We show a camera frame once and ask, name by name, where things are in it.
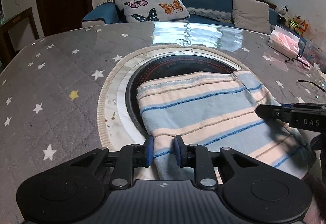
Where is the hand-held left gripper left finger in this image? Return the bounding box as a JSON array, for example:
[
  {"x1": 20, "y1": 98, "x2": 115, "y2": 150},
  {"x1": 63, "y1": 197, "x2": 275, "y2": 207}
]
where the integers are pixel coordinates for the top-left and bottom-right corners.
[{"x1": 69, "y1": 136, "x2": 154, "y2": 190}]

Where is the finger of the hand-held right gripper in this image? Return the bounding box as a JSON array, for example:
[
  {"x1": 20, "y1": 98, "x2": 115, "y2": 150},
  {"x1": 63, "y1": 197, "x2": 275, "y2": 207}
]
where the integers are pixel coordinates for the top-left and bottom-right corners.
[
  {"x1": 280, "y1": 103, "x2": 326, "y2": 111},
  {"x1": 255, "y1": 104, "x2": 291, "y2": 122}
]

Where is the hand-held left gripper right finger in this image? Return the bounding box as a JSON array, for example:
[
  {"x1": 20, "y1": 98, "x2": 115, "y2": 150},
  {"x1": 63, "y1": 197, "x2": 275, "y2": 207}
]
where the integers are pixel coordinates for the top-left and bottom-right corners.
[{"x1": 174, "y1": 135, "x2": 255, "y2": 190}]

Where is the striped blue beige towel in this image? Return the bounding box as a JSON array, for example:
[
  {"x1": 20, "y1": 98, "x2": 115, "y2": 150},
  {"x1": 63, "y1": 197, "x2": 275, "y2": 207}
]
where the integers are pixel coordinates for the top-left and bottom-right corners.
[{"x1": 136, "y1": 70, "x2": 316, "y2": 181}]

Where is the person's right hand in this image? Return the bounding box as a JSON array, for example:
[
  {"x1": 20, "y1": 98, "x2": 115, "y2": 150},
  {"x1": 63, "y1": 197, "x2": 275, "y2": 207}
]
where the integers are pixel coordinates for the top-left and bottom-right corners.
[{"x1": 309, "y1": 132, "x2": 326, "y2": 151}]

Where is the small pink object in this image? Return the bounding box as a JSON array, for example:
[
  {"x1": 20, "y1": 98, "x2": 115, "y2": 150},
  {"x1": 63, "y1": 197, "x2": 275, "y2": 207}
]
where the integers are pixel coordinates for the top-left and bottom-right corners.
[{"x1": 297, "y1": 57, "x2": 312, "y2": 68}]

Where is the clear plastic box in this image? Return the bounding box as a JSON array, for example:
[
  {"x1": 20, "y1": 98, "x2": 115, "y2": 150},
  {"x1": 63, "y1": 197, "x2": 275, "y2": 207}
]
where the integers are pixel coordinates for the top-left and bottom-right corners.
[{"x1": 304, "y1": 40, "x2": 326, "y2": 70}]

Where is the pink tissue pack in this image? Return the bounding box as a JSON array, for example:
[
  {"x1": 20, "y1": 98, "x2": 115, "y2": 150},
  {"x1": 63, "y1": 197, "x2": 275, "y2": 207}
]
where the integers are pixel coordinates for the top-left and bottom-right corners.
[{"x1": 267, "y1": 25, "x2": 301, "y2": 56}]

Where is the orange tiger plush toy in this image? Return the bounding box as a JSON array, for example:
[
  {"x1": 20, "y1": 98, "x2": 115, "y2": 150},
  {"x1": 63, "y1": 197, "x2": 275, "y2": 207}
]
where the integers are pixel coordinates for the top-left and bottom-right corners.
[{"x1": 298, "y1": 20, "x2": 309, "y2": 36}]

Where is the yellow green plush toy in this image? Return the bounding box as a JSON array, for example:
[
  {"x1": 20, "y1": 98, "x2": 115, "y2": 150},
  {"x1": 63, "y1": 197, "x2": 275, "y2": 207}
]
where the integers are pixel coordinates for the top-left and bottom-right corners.
[{"x1": 289, "y1": 16, "x2": 302, "y2": 32}]

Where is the round black cooktop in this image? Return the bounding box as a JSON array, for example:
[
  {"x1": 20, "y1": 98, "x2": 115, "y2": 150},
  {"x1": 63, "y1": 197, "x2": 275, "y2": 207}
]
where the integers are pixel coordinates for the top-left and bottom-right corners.
[{"x1": 125, "y1": 52, "x2": 242, "y2": 135}]

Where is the panda plush toy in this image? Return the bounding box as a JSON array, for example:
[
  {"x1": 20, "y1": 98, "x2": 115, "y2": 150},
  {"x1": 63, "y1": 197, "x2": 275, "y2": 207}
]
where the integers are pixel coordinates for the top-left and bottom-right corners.
[{"x1": 278, "y1": 5, "x2": 289, "y2": 23}]

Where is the beige cushion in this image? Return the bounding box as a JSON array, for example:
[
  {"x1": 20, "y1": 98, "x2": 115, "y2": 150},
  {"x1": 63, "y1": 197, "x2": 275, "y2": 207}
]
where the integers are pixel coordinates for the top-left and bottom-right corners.
[{"x1": 232, "y1": 0, "x2": 271, "y2": 35}]

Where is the white lace sofa cover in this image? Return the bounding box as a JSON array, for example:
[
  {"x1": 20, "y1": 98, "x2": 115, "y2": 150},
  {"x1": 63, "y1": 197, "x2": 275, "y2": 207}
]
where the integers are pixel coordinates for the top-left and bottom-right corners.
[{"x1": 187, "y1": 8, "x2": 233, "y2": 23}]

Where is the grey star tablecloth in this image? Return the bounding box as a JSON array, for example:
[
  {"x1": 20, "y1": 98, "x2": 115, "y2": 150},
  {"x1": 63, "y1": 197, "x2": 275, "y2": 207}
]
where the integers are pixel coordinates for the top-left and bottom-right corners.
[{"x1": 0, "y1": 22, "x2": 326, "y2": 224}]

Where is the butterfly print pillow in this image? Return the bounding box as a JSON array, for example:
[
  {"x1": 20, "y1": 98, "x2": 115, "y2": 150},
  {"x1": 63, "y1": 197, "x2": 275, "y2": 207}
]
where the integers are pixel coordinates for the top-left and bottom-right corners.
[{"x1": 114, "y1": 0, "x2": 190, "y2": 23}]

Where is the wooden side table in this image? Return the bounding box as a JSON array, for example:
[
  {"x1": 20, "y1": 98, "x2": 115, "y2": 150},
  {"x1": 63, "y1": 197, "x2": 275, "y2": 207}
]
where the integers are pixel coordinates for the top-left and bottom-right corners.
[{"x1": 0, "y1": 6, "x2": 40, "y2": 69}]

